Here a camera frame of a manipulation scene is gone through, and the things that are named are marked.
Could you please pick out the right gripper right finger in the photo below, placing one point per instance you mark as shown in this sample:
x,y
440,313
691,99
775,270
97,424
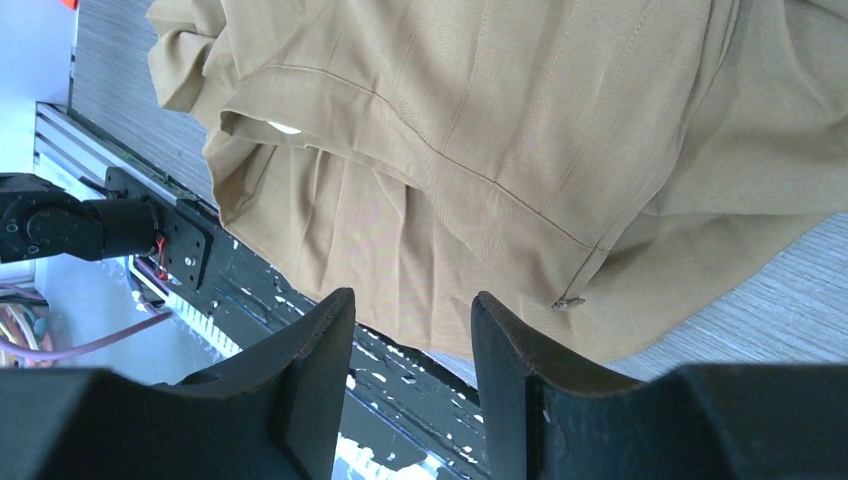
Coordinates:
x,y
550,413

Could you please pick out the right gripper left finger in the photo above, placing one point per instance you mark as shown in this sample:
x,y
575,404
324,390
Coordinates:
x,y
199,417

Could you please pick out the tan brown garment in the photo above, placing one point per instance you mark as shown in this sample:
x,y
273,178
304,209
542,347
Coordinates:
x,y
605,168

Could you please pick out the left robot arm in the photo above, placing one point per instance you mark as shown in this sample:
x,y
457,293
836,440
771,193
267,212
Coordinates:
x,y
40,219

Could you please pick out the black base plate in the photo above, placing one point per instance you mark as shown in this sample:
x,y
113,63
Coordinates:
x,y
348,402

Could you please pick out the aluminium rail frame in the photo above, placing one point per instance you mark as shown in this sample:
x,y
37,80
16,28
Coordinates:
x,y
99,172

